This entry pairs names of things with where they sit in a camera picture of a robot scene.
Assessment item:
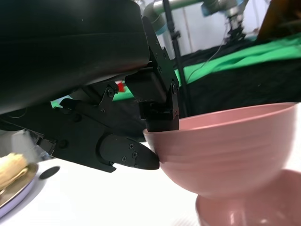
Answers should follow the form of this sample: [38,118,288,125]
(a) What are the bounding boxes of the black tripod pole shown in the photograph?
[163,0,190,118]

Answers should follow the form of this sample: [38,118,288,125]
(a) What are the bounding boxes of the lavender rimmed metal plate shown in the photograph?
[0,162,40,218]

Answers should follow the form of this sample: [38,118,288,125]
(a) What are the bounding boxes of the black backdrop cloth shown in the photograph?
[112,43,301,142]

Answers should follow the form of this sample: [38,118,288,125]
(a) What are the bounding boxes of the pink plastic bowl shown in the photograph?
[195,169,301,226]
[143,102,300,201]

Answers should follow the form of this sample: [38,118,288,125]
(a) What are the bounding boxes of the black round table grommet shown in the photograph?
[39,166,61,180]

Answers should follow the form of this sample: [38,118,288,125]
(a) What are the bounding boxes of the thin pale hanging cable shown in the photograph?
[185,23,227,82]

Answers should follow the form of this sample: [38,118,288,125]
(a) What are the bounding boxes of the beige bread roll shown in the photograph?
[0,152,28,190]

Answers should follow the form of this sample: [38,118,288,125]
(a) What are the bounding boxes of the green backdrop cloth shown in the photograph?
[50,35,301,110]

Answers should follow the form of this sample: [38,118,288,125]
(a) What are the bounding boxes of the brown wooden board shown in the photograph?
[256,0,301,42]

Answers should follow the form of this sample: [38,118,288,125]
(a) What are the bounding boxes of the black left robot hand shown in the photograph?
[0,0,181,174]

